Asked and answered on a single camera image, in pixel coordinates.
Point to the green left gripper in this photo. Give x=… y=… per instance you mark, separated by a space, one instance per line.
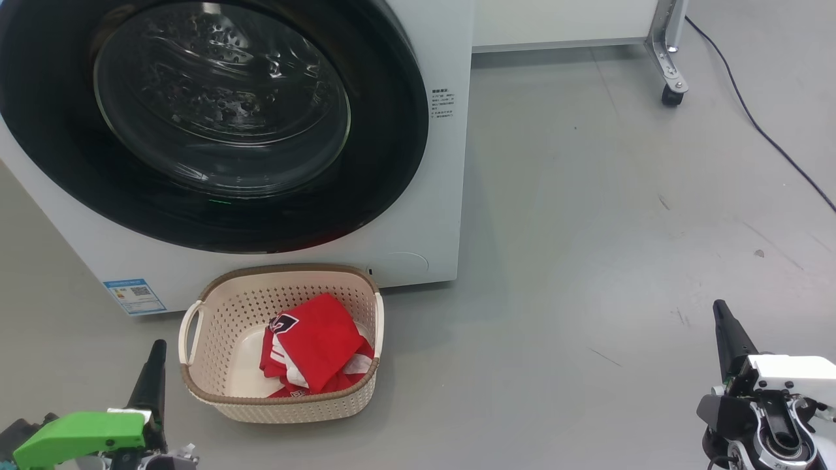
x=78 y=434

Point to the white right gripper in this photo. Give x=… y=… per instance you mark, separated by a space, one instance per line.
x=793 y=373

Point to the red garment with black print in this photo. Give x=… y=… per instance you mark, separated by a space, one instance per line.
x=323 y=339

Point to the black round glass washer door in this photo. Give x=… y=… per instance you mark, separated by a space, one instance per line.
x=385 y=163

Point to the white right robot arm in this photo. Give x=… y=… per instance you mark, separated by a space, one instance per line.
x=771 y=434

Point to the cream perforated laundry basket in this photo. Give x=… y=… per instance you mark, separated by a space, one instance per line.
x=222 y=326

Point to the white front-load washing machine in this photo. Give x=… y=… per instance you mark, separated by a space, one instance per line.
x=424 y=209

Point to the blue energy label sticker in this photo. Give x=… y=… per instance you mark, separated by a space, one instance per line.
x=135 y=297

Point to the metal leg with caster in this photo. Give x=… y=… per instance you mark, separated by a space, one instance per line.
x=667 y=52

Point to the small text sticker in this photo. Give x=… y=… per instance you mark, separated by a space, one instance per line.
x=443 y=103

